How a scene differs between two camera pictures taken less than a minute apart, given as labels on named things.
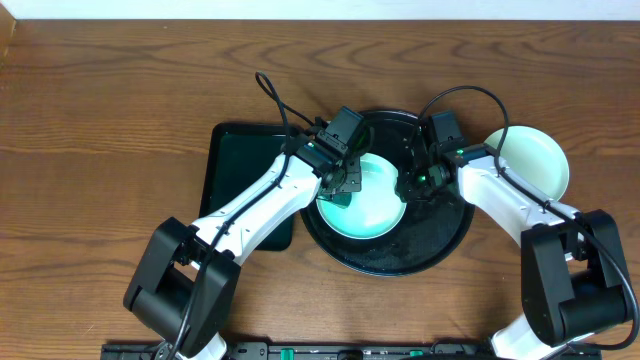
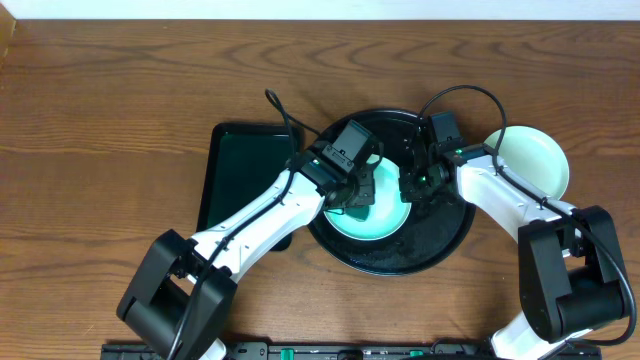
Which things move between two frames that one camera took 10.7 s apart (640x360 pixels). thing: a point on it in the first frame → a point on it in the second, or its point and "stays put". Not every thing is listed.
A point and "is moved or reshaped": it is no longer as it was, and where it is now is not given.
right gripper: (406, 190) stays put
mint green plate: (535, 155) stays put
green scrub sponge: (340, 199) is moved or reshaped
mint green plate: (375, 209) stays put
